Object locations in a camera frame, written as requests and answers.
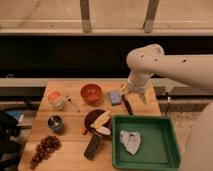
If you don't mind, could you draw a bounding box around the blue metal cup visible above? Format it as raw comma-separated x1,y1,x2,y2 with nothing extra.
48,115,63,132

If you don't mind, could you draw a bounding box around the black marker pen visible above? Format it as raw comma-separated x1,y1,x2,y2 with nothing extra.
121,95,133,115

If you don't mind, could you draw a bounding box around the red bowl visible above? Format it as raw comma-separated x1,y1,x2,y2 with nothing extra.
80,84,102,104

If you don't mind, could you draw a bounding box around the white cup with orange lid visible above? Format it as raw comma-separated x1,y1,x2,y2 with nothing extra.
47,90,65,110

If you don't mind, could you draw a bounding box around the black eraser block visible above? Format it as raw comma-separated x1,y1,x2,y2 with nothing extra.
84,134,103,160

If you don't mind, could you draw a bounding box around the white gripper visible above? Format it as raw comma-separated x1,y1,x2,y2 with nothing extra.
120,71,151,105

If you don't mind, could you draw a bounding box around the bunch of red grapes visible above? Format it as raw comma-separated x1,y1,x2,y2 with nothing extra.
30,135,61,169

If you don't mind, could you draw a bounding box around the green plastic tray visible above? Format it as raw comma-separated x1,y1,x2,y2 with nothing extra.
112,115,180,171

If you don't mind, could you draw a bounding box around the blue sponge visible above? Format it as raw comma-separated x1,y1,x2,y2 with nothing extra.
108,91,121,106

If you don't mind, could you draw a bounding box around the orange carrot piece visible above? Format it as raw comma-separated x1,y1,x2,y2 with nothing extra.
80,126,88,135

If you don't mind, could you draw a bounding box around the crumpled white cloth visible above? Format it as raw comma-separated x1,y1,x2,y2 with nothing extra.
120,130,141,155

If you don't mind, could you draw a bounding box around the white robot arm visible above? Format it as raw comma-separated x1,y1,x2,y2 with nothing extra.
125,44,213,171

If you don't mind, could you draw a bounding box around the metal spoon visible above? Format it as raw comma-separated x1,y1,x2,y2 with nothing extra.
65,96,80,113

